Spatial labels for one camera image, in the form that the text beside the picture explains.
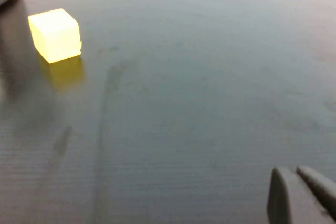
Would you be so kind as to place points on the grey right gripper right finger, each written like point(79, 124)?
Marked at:
point(321, 187)

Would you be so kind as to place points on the large yellow cube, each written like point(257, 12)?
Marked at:
point(55, 35)

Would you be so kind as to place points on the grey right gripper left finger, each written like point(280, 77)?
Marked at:
point(279, 200)

